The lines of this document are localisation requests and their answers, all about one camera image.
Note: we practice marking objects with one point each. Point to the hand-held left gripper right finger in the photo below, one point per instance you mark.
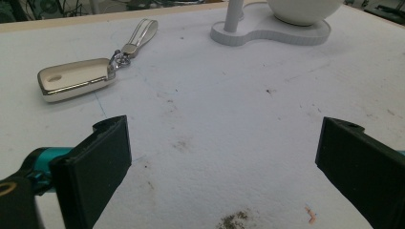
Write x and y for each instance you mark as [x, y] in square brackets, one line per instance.
[363, 171]

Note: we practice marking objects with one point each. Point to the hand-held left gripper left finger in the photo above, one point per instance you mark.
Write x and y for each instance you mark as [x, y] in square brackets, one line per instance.
[92, 168]

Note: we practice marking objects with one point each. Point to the white key stand with pole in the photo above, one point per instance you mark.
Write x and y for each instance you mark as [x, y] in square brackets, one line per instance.
[270, 30]

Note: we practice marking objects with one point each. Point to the white foam mat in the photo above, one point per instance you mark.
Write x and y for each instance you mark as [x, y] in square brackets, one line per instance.
[216, 111]

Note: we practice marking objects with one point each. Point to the white bowl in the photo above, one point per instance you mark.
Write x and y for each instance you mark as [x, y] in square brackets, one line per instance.
[302, 11]

